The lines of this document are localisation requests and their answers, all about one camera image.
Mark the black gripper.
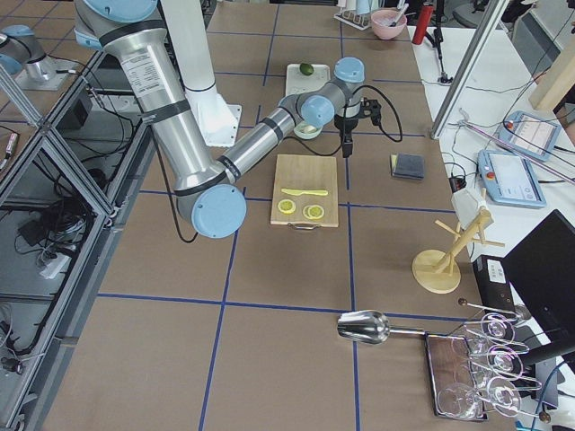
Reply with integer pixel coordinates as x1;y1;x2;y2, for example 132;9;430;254
334;115;358;157

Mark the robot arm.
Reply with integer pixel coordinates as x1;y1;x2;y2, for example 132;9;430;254
75;1;365;238

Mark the light green bowl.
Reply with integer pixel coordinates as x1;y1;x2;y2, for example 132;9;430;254
293;121;323;140

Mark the pink bowl with ice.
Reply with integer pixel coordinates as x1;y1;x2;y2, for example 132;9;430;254
370;9;407;40

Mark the wooden cutting board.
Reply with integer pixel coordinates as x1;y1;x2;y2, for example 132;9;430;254
270;154;339;229

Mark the single lemon slice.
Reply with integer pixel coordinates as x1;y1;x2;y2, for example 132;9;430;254
303;204;325;220

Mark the yellow plastic knife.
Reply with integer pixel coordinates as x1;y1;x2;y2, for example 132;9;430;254
280;188;329;197

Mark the white bear serving tray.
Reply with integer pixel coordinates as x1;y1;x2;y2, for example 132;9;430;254
284;64;331;98

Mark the top stacked lemon slice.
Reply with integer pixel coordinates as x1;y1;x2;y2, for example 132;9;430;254
277;198;296;215

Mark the black tripod stick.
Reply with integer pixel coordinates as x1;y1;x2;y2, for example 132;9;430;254
432;0;453;84

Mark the wooden cup tree stand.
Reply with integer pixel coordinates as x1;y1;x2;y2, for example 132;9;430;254
411;206;505;295

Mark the near blue teach pendant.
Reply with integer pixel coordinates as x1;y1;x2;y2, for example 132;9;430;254
477;150;547;208

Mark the blue teach pendant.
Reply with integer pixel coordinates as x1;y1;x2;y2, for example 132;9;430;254
477;150;547;208
498;110;561;162

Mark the metal scoop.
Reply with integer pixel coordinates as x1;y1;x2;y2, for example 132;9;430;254
337;310;426;345

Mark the far blue teach pendant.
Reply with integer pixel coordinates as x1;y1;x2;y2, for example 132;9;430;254
498;110;561;162

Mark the black monitor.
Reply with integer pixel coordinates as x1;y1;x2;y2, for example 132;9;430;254
503;209;574;365

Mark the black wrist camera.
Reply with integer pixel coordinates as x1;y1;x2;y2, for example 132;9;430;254
359;98;382;127

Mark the aluminium frame post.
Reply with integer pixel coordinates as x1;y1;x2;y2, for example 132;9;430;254
430;0;509;139

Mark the wire glass rack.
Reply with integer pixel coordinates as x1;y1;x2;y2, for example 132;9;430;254
438;298;561;423

